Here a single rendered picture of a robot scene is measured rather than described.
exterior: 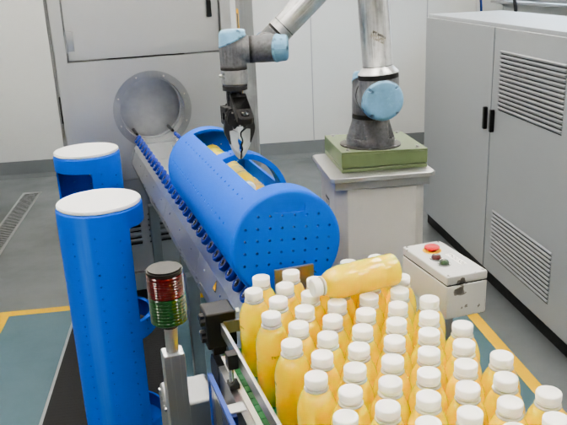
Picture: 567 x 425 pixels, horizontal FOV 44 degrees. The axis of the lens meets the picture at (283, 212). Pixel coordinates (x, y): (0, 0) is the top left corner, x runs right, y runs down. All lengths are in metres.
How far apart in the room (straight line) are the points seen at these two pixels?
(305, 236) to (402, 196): 0.51
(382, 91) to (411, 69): 5.26
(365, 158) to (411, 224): 0.25
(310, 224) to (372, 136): 0.52
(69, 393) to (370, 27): 1.91
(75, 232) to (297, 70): 4.89
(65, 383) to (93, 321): 0.74
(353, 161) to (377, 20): 0.42
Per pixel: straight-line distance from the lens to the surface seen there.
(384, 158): 2.16
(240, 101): 2.00
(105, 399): 2.61
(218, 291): 2.03
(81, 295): 2.45
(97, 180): 3.13
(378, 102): 2.02
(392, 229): 2.19
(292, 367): 1.29
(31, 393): 3.45
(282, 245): 1.73
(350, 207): 2.13
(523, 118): 3.60
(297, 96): 7.04
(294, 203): 1.71
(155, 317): 1.23
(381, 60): 2.03
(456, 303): 1.58
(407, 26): 7.22
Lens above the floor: 1.72
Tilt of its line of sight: 18 degrees down
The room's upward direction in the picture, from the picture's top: 3 degrees counter-clockwise
